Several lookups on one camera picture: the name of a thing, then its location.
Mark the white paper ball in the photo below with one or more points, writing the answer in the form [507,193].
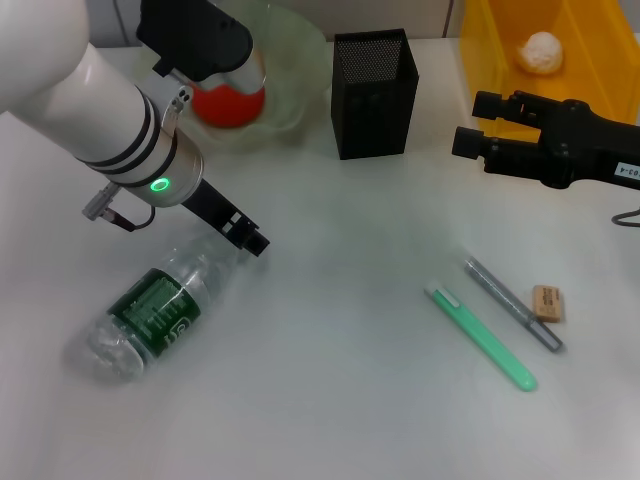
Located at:
[541,52]

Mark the black mesh pen holder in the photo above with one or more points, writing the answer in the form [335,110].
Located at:
[375,105]

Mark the clear water bottle green label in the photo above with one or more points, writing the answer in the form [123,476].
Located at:
[155,310]

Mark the pale green glass fruit bowl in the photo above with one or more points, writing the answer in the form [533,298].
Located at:
[295,75]

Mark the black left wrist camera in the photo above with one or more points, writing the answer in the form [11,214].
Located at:
[200,35]

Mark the yellow plastic bin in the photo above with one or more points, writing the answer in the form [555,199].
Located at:
[490,50]

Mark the tan eraser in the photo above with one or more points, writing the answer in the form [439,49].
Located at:
[549,303]

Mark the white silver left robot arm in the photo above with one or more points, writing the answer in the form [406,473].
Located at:
[100,110]

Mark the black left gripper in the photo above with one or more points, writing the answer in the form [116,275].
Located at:
[210,205]

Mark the red-orange toy orange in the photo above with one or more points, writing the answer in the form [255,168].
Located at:
[225,110]

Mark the green pen with white clip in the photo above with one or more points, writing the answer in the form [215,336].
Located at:
[480,337]

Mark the grey pen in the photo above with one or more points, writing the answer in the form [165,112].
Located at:
[510,300]

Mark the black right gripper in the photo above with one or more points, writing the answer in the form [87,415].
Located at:
[590,150]

